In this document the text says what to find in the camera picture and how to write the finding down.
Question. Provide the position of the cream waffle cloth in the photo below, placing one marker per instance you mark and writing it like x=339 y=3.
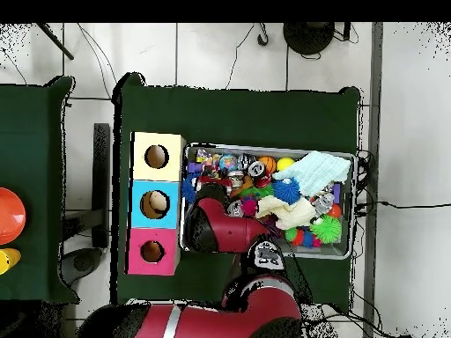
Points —
x=289 y=211

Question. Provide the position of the dark green tablecloth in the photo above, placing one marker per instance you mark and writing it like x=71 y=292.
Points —
x=31 y=105
x=229 y=116

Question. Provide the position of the light blue waffle cloth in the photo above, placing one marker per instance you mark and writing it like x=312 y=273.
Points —
x=313 y=170

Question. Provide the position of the green spiky ball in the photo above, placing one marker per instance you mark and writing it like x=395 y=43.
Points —
x=326 y=229

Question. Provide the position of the black round stand base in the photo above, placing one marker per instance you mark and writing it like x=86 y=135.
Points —
x=308 y=37

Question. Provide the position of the yellow plastic toy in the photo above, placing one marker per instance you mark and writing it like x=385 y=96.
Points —
x=8 y=260

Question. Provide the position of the black rod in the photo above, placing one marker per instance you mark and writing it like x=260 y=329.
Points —
x=56 y=42

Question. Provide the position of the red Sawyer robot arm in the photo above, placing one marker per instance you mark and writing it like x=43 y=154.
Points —
x=229 y=229

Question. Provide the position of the wooden box with three holes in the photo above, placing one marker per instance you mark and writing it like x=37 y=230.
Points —
x=155 y=207

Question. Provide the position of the shallow silver mesh bin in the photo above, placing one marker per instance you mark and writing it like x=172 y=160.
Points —
x=317 y=250

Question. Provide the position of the orange plastic bowl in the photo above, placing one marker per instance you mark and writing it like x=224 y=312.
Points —
x=12 y=216

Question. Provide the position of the blue spiky ball with eyes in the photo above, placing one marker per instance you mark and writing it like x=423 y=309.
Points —
x=188 y=192

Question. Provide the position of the black upright panel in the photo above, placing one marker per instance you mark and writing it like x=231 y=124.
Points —
x=101 y=176

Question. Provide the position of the yellow ball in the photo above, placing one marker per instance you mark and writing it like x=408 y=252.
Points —
x=285 y=163

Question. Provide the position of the orange toy basketball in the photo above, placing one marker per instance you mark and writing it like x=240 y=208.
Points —
x=269 y=163

